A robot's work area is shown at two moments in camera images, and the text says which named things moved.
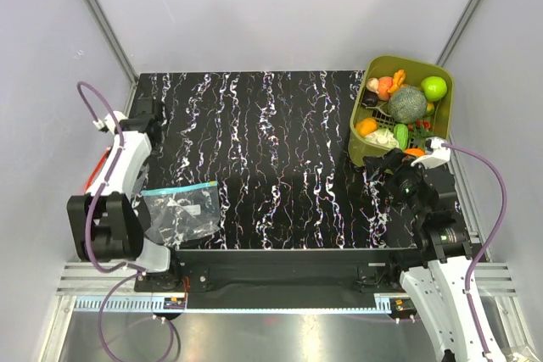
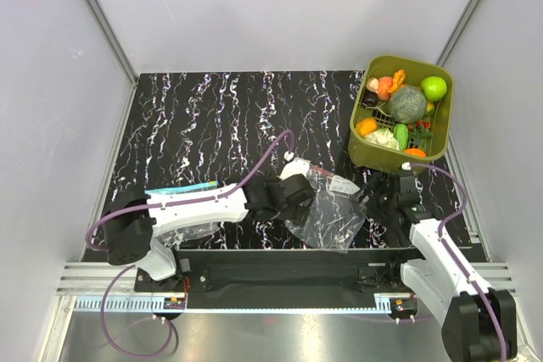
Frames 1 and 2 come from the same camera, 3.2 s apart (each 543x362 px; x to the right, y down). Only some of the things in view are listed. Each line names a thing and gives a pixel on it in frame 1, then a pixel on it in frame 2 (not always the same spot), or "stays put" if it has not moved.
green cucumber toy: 400,132 stays put
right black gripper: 396,161 → 377,184
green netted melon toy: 407,105 stays put
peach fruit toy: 384,85 stays put
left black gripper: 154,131 → 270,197
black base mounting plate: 277,278 stays put
